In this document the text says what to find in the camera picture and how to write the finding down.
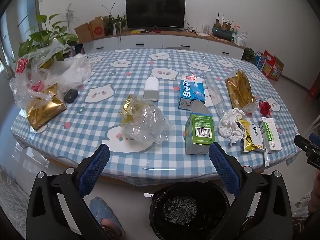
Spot clear plastic tube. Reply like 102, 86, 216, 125
204, 72, 225, 117

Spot black television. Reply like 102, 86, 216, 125
125, 0, 186, 30

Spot open cardboard toy box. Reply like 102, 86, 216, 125
269, 56, 285, 82

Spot gold foil bag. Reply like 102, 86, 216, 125
225, 69, 258, 113
26, 82, 67, 131

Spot white tissue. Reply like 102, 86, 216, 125
218, 108, 247, 146

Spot bonsai in blue planter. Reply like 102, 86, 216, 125
212, 12, 238, 42

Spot black cable tangle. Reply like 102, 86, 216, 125
184, 20, 198, 33

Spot black computer mouse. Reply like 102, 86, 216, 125
64, 89, 79, 103

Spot blue milk carton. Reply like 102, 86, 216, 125
178, 69, 206, 110

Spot brown cardboard box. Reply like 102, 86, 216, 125
74, 22, 94, 43

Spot white television cabinet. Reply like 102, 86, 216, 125
82, 29, 245, 60

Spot small green floor plant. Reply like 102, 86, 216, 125
242, 47, 257, 63

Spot clear bag with gold wrapper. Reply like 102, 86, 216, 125
120, 94, 175, 145

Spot white router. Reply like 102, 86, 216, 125
196, 23, 210, 37

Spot red floor item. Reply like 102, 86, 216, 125
308, 82, 319, 100

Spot yellow plant pot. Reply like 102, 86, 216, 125
40, 57, 57, 69

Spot blue slipper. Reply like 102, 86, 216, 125
89, 197, 125, 239

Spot person's right hand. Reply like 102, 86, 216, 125
308, 189, 320, 213

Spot yellow snack wrapper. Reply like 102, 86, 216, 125
236, 119, 267, 153

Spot white and green medicine box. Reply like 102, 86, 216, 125
259, 117, 282, 154

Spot blue colourful toy box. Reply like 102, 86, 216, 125
254, 51, 267, 70

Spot clear bag with red print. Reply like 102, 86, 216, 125
9, 40, 68, 110

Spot brown paper bag red print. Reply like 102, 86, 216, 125
90, 16, 105, 40

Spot white sack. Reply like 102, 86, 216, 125
235, 31, 248, 47

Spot green pothos plant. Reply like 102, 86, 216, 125
18, 14, 79, 68

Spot blue checked tablecloth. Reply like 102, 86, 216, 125
11, 48, 300, 180

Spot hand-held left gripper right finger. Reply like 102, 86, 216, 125
209, 142, 293, 240

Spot green and grey carton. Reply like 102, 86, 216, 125
184, 100, 216, 155

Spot black lined waste bin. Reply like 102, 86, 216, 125
149, 181, 230, 240

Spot white cube device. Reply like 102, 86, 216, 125
143, 77, 160, 102

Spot grey patterned rug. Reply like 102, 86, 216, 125
292, 192, 312, 218
0, 165, 32, 230

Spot white chair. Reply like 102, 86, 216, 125
310, 115, 320, 135

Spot tall potted plant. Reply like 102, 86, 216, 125
101, 2, 128, 40

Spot red mesh net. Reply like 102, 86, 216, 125
258, 99, 272, 117

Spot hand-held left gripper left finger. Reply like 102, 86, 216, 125
26, 144, 118, 240

